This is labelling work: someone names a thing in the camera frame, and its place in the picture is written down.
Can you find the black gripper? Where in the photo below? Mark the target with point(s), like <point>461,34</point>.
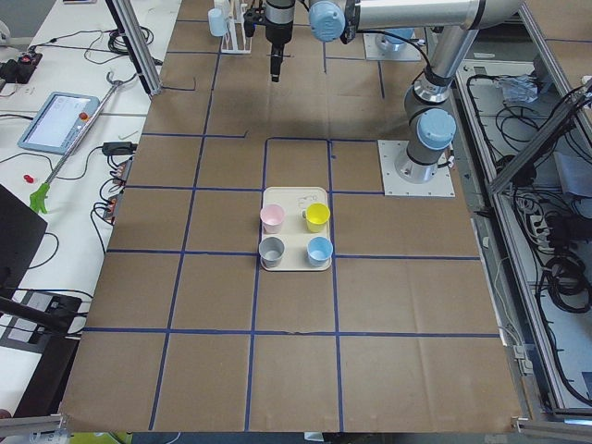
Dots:
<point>279,31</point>

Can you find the light blue cup front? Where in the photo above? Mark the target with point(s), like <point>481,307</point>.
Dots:
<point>217,21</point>

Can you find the light blue cup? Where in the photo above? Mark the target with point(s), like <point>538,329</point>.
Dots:
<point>319,251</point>
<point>217,21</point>

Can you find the white ikea cup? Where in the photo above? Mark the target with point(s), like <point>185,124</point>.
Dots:
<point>227,8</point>

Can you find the pink ikea cup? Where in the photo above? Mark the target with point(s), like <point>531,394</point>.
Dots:
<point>272,217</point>

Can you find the yellow ikea cup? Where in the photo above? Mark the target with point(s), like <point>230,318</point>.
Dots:
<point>316,216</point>

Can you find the grey ikea cup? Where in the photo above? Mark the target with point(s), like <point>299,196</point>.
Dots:
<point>271,250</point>

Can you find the light blue cup rear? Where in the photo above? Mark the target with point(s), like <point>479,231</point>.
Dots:
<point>319,251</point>

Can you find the cream plastic tray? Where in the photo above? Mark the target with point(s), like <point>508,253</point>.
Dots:
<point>294,232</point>

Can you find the teach pendant tablet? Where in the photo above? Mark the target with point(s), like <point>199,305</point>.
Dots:
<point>58,122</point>

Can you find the black monitor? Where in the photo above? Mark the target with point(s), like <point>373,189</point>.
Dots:
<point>22,232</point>

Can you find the white wire cup rack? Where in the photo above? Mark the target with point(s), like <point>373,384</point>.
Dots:
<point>235,42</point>

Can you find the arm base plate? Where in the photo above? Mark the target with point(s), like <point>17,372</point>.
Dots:
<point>371,52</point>
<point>402,177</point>

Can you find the aluminium frame post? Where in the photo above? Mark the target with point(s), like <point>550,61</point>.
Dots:
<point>130,30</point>

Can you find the green handled reach grabber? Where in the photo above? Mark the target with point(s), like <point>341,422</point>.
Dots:
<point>37,198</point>

